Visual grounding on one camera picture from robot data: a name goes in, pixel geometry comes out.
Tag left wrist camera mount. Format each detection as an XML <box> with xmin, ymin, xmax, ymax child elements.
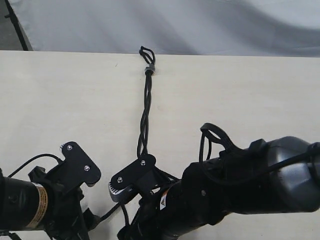
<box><xmin>58</xmin><ymin>141</ymin><xmax>102</xmax><ymax>189</ymax></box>

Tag white backdrop cloth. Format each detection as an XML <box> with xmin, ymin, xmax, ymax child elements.
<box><xmin>10</xmin><ymin>0</ymin><xmax>320</xmax><ymax>57</ymax></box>

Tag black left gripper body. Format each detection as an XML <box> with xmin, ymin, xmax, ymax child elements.
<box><xmin>27</xmin><ymin>159</ymin><xmax>101</xmax><ymax>240</ymax></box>

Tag black backdrop stand pole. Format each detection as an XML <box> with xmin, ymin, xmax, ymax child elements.
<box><xmin>4</xmin><ymin>0</ymin><xmax>33</xmax><ymax>51</ymax></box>

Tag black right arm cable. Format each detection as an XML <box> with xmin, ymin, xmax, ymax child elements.
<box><xmin>198</xmin><ymin>122</ymin><xmax>320</xmax><ymax>176</ymax></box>

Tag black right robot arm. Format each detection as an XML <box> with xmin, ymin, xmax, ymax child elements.
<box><xmin>109</xmin><ymin>136</ymin><xmax>320</xmax><ymax>240</ymax></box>

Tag clear tape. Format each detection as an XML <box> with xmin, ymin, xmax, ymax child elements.
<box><xmin>144</xmin><ymin>64</ymin><xmax>156</xmax><ymax>76</ymax></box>

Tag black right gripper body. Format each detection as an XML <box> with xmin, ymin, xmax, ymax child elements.
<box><xmin>117</xmin><ymin>184</ymin><xmax>180</xmax><ymax>240</ymax></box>

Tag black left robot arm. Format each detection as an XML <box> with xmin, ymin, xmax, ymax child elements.
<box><xmin>0</xmin><ymin>164</ymin><xmax>101</xmax><ymax>240</ymax></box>

